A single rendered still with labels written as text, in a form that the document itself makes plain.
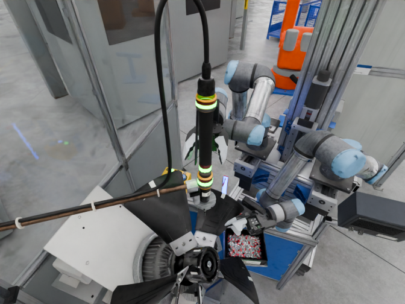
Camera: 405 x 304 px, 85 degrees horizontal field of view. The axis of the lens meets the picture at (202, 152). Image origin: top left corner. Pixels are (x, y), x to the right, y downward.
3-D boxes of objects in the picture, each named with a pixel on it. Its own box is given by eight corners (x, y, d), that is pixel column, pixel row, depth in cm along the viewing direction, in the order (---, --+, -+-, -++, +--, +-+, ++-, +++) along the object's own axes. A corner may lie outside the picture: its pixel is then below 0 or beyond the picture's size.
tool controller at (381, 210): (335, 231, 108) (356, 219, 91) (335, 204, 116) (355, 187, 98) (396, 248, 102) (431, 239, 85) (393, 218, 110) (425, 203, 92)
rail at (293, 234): (170, 204, 148) (168, 197, 142) (172, 199, 151) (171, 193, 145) (314, 248, 127) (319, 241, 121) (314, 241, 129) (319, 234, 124)
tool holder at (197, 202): (190, 214, 67) (189, 194, 60) (185, 195, 72) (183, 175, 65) (219, 207, 69) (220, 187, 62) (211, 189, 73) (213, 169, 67)
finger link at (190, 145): (185, 172, 58) (203, 151, 64) (184, 155, 54) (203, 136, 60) (176, 167, 60) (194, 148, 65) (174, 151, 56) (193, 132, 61)
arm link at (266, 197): (304, 118, 93) (249, 198, 117) (325, 133, 86) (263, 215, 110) (318, 120, 100) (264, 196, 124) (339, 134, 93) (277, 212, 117)
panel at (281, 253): (182, 248, 193) (176, 205, 148) (182, 247, 194) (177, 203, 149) (279, 281, 173) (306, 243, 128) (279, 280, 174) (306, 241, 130)
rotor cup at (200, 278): (167, 283, 78) (193, 285, 70) (174, 239, 86) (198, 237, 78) (195, 288, 86) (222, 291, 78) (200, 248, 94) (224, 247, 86)
